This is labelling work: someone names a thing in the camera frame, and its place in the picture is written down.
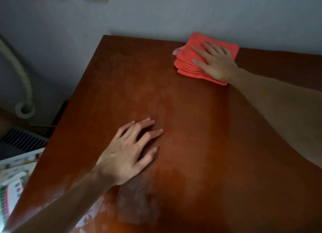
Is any person's left forearm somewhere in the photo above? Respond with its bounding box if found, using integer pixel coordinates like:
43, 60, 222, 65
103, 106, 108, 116
10, 169, 119, 233

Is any red cloth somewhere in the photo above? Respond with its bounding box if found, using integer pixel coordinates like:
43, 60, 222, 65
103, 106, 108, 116
174, 32, 240, 86

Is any person's right forearm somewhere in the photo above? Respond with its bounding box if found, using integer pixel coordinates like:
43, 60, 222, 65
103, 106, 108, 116
229, 68, 322, 168

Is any pale pink cloth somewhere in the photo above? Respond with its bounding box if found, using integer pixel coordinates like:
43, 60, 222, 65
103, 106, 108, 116
172, 45, 186, 56

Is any person's right hand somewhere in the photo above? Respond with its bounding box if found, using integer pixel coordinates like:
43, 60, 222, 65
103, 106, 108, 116
190, 40, 240, 84

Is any white printed cardboard box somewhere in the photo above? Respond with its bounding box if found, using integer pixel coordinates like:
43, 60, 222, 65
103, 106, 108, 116
0, 147, 46, 232

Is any person's left hand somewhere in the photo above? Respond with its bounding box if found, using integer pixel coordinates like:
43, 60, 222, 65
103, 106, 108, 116
95, 118, 164, 187

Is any grey vent grille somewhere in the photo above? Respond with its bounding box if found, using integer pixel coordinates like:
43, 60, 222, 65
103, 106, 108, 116
0, 127, 49, 161

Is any pale green hose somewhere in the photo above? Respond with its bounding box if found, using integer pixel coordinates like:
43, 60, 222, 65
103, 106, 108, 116
0, 36, 36, 119

